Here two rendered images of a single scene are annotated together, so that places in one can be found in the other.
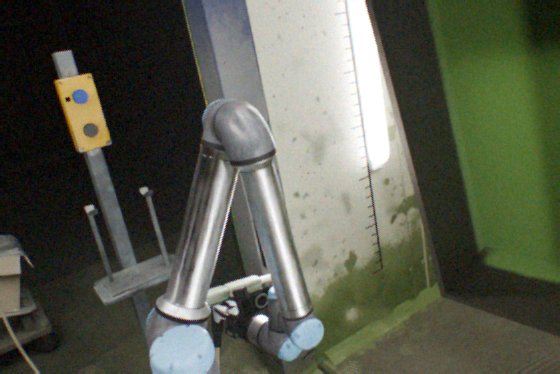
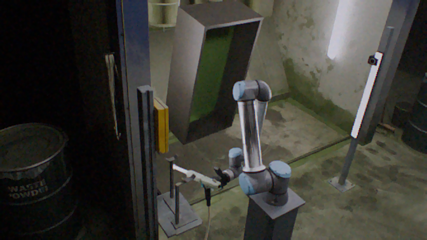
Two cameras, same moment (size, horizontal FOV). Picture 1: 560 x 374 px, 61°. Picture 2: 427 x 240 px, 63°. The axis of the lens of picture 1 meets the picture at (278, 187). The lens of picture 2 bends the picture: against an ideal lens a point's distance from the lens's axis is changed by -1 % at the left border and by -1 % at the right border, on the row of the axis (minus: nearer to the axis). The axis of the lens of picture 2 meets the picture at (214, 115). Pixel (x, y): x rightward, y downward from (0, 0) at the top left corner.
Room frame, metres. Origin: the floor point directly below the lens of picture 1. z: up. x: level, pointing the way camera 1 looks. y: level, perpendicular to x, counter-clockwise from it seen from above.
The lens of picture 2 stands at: (1.61, 2.09, 2.35)
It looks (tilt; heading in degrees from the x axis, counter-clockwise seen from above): 30 degrees down; 265
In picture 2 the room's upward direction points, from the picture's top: 4 degrees clockwise
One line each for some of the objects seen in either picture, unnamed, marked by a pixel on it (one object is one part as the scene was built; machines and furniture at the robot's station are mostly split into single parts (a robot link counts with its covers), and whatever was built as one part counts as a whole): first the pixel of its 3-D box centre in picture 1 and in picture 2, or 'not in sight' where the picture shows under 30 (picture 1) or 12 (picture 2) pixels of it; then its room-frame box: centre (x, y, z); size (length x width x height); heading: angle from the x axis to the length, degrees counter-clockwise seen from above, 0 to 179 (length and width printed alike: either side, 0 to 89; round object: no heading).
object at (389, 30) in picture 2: not in sight; (362, 115); (0.03, -0.55, 0.82); 0.05 x 0.05 x 1.64; 30
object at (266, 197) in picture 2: not in sight; (276, 191); (0.99, 0.30, 0.69); 0.19 x 0.19 x 0.10
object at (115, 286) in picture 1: (129, 237); (176, 189); (1.66, 0.58, 0.95); 0.26 x 0.15 x 0.32; 120
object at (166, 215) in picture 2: (140, 276); (173, 212); (1.68, 0.59, 0.78); 0.31 x 0.23 x 0.01; 120
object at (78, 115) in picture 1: (83, 113); (157, 126); (1.75, 0.63, 1.42); 0.12 x 0.06 x 0.26; 120
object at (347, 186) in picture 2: not in sight; (340, 183); (0.03, -0.55, 0.01); 0.20 x 0.20 x 0.01; 30
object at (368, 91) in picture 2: not in sight; (366, 97); (0.06, -0.53, 1.02); 0.06 x 0.02 x 0.83; 120
